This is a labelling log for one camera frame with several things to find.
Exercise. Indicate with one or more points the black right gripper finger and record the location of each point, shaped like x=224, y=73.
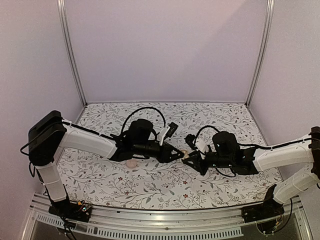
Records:
x=194, y=157
x=193, y=163

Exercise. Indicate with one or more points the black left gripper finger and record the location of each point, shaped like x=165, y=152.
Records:
x=174, y=152
x=173, y=157

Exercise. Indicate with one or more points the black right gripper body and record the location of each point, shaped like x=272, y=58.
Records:
x=204, y=169

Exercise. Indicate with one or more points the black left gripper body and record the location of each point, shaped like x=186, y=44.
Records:
x=161, y=157

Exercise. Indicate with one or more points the white earbuds charging case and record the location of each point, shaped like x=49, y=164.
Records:
x=185, y=154

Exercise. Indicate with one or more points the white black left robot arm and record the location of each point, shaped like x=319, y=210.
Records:
x=53, y=132

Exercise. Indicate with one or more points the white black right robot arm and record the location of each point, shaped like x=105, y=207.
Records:
x=251, y=159

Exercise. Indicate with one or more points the pinkish earbud on table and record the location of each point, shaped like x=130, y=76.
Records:
x=131, y=163

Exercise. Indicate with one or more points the floral patterned table mat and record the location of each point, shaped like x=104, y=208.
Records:
x=164, y=186

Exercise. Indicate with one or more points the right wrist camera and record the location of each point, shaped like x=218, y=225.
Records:
x=196, y=143

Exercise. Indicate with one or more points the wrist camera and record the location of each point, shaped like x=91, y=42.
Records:
x=166, y=132
x=196, y=143

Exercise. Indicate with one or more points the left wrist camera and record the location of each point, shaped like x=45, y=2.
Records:
x=166, y=132

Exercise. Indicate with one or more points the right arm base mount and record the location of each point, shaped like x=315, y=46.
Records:
x=269, y=208

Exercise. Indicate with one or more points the aluminium front rail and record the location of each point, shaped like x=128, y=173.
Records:
x=111, y=223

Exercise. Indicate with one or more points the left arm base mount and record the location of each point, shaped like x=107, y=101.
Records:
x=65, y=209

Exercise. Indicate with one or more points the right aluminium corner post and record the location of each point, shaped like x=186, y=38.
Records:
x=270, y=4

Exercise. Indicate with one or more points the aluminium corner post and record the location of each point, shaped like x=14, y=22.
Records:
x=61, y=6
x=270, y=4

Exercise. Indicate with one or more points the left aluminium corner post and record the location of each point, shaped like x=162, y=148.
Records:
x=61, y=6

